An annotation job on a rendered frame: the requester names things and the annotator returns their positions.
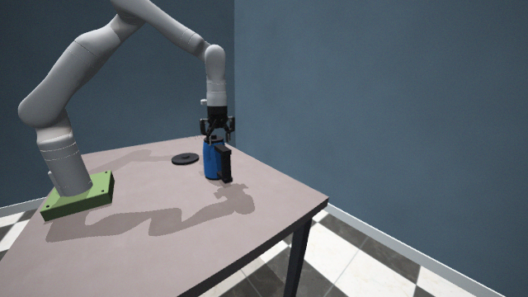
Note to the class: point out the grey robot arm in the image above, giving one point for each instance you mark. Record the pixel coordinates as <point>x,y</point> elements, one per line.
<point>45,106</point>

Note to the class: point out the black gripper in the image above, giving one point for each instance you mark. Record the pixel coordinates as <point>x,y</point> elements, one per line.
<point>217,119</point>

